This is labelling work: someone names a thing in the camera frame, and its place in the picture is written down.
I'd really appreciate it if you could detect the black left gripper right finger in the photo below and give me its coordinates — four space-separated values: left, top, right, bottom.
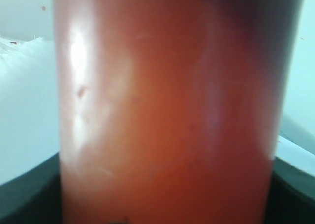
267 158 315 224

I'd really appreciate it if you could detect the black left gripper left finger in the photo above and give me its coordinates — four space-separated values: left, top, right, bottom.
0 154 62 224

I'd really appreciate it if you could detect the red ketchup squeeze bottle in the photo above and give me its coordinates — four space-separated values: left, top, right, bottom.
54 0 302 224

